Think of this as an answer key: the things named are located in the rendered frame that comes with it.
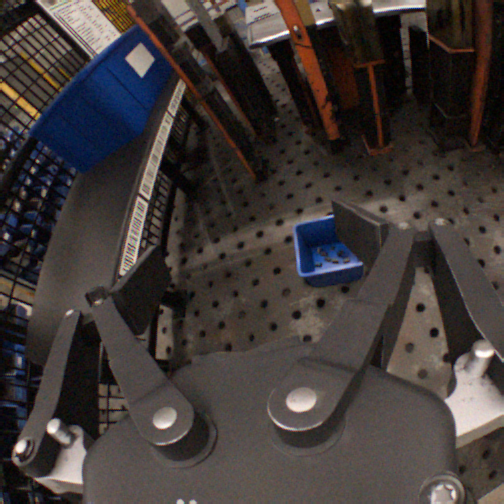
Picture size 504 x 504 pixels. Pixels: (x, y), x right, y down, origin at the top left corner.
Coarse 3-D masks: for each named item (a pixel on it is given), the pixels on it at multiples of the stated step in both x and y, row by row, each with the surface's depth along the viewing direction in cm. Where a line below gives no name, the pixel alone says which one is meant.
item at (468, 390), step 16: (480, 352) 4; (464, 368) 4; (480, 368) 4; (448, 384) 5; (464, 384) 4; (480, 384) 4; (448, 400) 4; (464, 400) 4; (480, 400) 3; (496, 400) 3; (464, 416) 3; (480, 416) 3; (496, 416) 3; (464, 432) 3; (480, 432) 3
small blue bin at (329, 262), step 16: (304, 224) 44; (320, 224) 43; (304, 240) 48; (320, 240) 48; (336, 240) 48; (304, 256) 45; (320, 256) 49; (336, 256) 48; (352, 256) 46; (304, 272) 43; (320, 272) 39; (336, 272) 39; (352, 272) 40
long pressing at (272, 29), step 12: (324, 0) 41; (372, 0) 33; (384, 0) 32; (396, 0) 30; (408, 0) 29; (420, 0) 27; (324, 12) 37; (384, 12) 29; (396, 12) 29; (408, 12) 28; (252, 24) 48; (264, 24) 44; (276, 24) 41; (324, 24) 34; (252, 36) 42; (264, 36) 40; (276, 36) 37; (288, 36) 37; (252, 48) 41
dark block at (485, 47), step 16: (480, 0) 14; (496, 0) 12; (480, 16) 17; (496, 16) 15; (480, 32) 20; (496, 32) 17; (480, 48) 22; (496, 48) 20; (480, 64) 25; (496, 64) 22; (480, 80) 27; (496, 80) 25; (480, 96) 30; (464, 112) 38; (480, 112) 32; (480, 128) 36; (480, 144) 40
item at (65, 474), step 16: (48, 432) 5; (64, 432) 5; (80, 432) 5; (64, 448) 5; (80, 448) 5; (64, 464) 4; (80, 464) 4; (48, 480) 4; (64, 480) 4; (80, 480) 4
